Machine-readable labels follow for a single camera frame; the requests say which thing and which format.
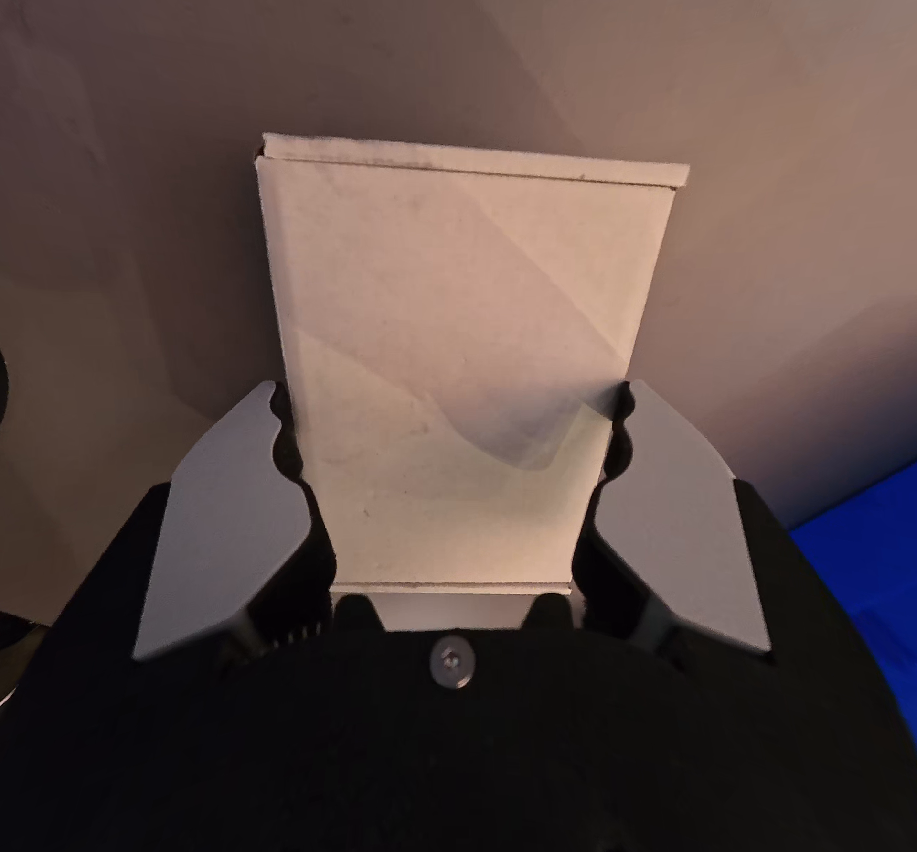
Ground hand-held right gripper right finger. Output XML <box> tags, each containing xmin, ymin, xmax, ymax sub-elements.
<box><xmin>572</xmin><ymin>379</ymin><xmax>774</xmax><ymax>656</ymax></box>

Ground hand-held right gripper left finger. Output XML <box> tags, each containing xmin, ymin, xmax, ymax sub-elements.
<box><xmin>131</xmin><ymin>379</ymin><xmax>337</xmax><ymax>662</ymax></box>

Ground blue plastic bin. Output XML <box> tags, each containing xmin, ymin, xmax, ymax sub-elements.
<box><xmin>787</xmin><ymin>456</ymin><xmax>917</xmax><ymax>690</ymax></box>

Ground white cardboard box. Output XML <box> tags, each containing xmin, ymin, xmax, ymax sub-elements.
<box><xmin>252</xmin><ymin>131</ymin><xmax>691</xmax><ymax>632</ymax></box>

